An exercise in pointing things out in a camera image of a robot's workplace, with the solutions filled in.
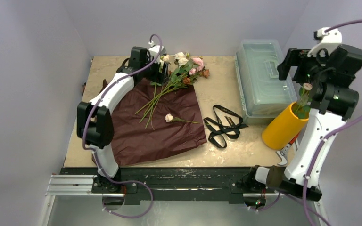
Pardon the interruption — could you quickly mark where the small cream rose stem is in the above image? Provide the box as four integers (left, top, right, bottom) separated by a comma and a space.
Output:
165, 113, 205, 125

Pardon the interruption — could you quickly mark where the cream foam rose stem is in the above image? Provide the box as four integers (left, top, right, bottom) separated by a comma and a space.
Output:
292, 83, 313, 120

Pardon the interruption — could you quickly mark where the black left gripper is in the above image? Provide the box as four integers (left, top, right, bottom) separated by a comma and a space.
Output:
141, 56, 169, 84

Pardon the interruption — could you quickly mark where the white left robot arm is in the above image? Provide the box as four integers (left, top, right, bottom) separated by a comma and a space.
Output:
76, 45, 168, 193

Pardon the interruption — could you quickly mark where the aluminium frame rail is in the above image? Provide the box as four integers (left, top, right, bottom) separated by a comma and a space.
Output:
46, 175, 278, 202

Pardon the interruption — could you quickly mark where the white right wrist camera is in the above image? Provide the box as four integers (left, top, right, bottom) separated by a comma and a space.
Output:
307, 27, 342, 57

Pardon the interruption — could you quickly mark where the black printed ribbon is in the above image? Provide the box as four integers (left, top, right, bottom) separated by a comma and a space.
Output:
203, 105, 248, 149

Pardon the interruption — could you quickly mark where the yellow cylinder vase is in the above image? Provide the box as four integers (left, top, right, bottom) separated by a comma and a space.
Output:
262, 102, 310, 150

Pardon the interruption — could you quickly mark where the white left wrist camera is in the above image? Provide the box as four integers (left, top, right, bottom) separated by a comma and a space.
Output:
148, 40, 166, 63

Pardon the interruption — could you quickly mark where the black table edge rail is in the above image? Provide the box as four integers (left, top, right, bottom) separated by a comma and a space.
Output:
60, 167, 276, 205

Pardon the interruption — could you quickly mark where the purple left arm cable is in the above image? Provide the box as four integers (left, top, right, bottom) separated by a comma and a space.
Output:
82, 34, 164, 219

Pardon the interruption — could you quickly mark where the clear plastic storage box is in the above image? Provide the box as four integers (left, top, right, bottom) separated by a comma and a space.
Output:
235, 40, 297, 125

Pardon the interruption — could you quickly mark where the red paper flower bouquet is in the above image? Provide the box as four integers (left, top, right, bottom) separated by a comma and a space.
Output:
136, 52, 210, 127

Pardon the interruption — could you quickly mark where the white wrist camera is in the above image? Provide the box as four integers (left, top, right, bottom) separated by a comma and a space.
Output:
307, 27, 342, 57
148, 40, 166, 63

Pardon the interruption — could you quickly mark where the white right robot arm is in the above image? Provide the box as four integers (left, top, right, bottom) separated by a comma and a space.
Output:
243, 44, 362, 201

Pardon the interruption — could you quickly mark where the dark red wrapping paper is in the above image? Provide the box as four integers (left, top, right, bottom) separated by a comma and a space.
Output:
111, 79, 207, 166

